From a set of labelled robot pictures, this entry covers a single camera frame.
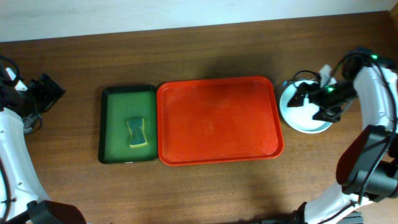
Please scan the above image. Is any dark green tray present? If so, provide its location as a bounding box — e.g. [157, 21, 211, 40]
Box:
[98, 85, 158, 164]

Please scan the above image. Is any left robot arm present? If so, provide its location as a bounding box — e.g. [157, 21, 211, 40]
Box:
[1, 56, 86, 223]

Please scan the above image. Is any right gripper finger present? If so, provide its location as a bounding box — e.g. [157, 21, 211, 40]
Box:
[287, 82, 320, 107]
[312, 108, 340, 123]

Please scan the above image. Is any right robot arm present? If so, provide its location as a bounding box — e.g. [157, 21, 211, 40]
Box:
[279, 47, 397, 223]

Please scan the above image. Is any yellow green scrub sponge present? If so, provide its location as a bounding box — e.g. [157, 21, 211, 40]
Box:
[126, 118, 148, 148]

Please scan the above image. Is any red plastic tray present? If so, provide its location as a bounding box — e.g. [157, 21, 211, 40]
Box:
[157, 76, 285, 166]

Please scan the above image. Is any light blue plate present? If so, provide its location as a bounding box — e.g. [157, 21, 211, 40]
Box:
[279, 84, 332, 134]

